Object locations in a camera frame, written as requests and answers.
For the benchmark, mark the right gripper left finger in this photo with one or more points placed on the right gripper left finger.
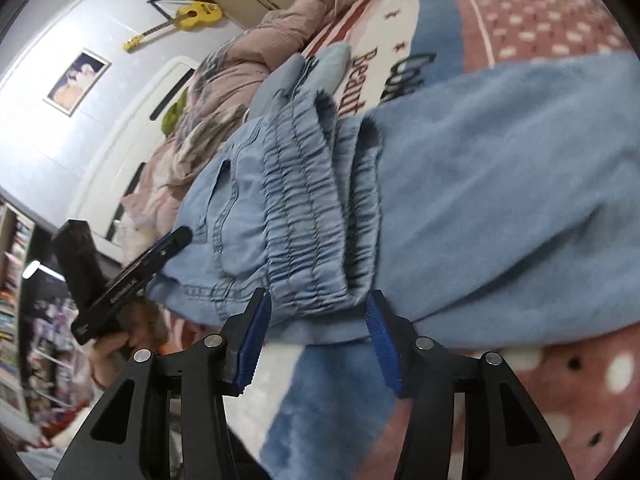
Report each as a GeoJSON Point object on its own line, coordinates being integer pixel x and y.
{"type": "Point", "coordinates": [126, 434]}

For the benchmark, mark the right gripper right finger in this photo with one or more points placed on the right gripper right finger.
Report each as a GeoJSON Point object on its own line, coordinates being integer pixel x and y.
{"type": "Point", "coordinates": [505, 436]}

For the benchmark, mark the light blue denim pants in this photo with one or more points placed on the light blue denim pants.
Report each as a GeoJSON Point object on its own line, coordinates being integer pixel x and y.
{"type": "Point", "coordinates": [492, 209]}

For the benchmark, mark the person left hand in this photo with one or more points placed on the person left hand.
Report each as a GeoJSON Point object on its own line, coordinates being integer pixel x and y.
{"type": "Point", "coordinates": [147, 331]}

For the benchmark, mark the cluttered bookshelf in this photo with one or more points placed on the cluttered bookshelf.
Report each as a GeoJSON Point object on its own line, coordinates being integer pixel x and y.
{"type": "Point", "coordinates": [44, 380]}

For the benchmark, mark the white bed headboard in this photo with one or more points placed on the white bed headboard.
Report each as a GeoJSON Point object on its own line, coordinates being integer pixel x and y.
{"type": "Point", "coordinates": [116, 169]}

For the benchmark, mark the green pillow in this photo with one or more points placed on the green pillow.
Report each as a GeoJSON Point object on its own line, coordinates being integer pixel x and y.
{"type": "Point", "coordinates": [173, 114]}

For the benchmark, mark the camouflage patterned cloth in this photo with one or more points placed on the camouflage patterned cloth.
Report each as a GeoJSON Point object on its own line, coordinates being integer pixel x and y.
{"type": "Point", "coordinates": [194, 152]}

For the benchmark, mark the pink striped duvet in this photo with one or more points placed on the pink striped duvet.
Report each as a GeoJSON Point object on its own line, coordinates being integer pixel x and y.
{"type": "Point", "coordinates": [229, 76]}

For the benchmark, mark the folded grey blue garment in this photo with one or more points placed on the folded grey blue garment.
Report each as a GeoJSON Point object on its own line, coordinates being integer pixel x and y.
{"type": "Point", "coordinates": [323, 71]}

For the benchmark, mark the yellow ukulele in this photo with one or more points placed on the yellow ukulele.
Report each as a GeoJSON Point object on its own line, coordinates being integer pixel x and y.
{"type": "Point", "coordinates": [195, 14]}

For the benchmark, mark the framed wall photo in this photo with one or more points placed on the framed wall photo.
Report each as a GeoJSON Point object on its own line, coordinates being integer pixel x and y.
{"type": "Point", "coordinates": [76, 81]}

